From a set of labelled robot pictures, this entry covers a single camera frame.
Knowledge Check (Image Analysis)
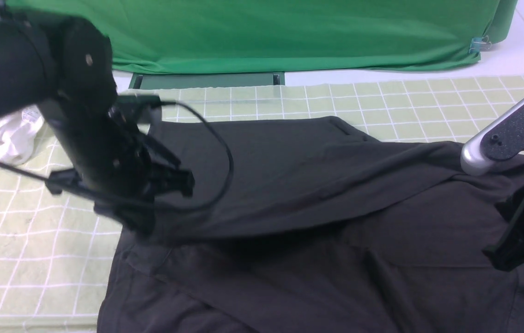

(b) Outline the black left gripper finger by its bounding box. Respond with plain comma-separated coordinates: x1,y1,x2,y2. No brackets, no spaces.
149,166,195,197
95,199,156,235

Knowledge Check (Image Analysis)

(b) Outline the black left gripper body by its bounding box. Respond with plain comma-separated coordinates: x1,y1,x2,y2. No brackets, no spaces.
39,100,181,201

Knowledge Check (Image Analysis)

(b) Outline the dark gray long-sleeve shirt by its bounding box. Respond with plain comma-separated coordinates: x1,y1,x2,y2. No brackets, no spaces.
97,116,524,333

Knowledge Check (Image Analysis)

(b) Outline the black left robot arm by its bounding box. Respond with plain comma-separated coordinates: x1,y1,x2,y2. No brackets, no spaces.
0,8,194,236

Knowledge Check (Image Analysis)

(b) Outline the crumpled white shirt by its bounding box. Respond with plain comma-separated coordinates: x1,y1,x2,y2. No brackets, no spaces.
0,105,44,165

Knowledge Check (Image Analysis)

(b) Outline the light green checkered tablecloth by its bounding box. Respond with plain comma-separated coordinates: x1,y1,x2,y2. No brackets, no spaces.
0,74,524,333

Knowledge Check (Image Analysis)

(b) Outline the green backdrop cloth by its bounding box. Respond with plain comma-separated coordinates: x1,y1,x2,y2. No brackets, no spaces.
7,0,516,74

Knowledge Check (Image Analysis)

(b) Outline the blue binder clip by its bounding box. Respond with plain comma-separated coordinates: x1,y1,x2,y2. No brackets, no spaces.
468,35,493,54

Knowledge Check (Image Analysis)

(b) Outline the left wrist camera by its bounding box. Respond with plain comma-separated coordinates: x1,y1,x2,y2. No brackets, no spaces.
112,94,162,124

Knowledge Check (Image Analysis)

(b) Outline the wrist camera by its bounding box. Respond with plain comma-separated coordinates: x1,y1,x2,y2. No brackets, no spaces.
112,94,162,124
461,99,524,176

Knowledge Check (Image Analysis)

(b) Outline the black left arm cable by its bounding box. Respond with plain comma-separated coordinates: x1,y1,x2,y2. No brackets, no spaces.
0,99,235,214

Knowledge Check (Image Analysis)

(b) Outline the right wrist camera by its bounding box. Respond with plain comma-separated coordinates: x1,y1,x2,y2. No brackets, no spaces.
461,99,524,176

